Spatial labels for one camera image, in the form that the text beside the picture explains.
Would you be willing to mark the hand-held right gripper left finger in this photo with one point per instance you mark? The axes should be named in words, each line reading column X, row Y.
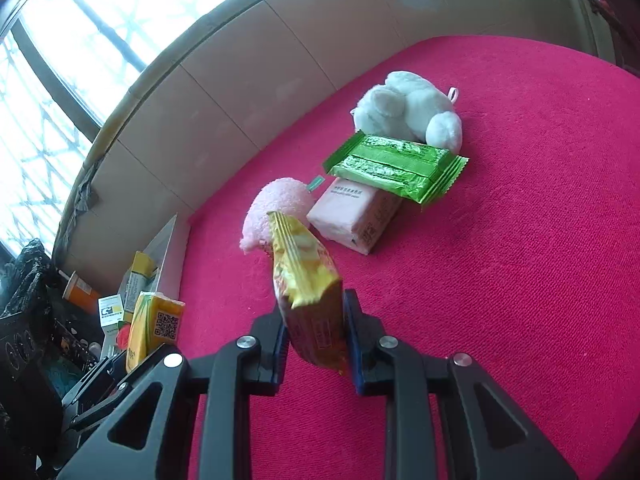
column 267, row 345

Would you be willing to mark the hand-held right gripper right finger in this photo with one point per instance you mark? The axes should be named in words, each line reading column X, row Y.
column 356, row 355

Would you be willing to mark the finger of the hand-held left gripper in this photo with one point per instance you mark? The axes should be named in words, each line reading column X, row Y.
column 102, row 385

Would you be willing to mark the yellow tissue pack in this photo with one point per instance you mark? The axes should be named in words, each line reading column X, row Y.
column 150, row 330

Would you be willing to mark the yellow snack packet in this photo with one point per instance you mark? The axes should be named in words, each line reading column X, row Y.
column 305, row 280

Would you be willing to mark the dark blue box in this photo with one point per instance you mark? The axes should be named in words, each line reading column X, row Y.
column 111, row 310

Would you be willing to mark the white cardboard box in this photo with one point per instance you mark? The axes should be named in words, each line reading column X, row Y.
column 170, row 255

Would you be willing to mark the black printed bag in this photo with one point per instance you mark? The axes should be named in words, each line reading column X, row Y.
column 20, row 355

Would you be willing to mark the orange bottle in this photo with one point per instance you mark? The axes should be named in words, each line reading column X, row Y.
column 82, row 292

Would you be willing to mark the dark lace cloth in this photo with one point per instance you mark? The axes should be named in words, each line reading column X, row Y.
column 25, row 270

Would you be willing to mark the pink tissue pack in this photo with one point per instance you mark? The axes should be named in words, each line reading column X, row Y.
column 350, row 215

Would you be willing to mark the pink plush toy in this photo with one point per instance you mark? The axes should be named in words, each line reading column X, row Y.
column 280, row 200

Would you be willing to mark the red velvet cloth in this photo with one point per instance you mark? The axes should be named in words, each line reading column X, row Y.
column 500, row 260

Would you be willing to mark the grey rag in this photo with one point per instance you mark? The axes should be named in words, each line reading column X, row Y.
column 82, row 197

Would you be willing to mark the green snack packet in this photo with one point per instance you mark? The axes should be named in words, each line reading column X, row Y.
column 395, row 165

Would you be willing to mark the white plush rabbit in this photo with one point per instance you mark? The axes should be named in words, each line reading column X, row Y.
column 400, row 105

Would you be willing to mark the window with black frame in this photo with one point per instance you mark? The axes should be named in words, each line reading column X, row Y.
column 75, row 60

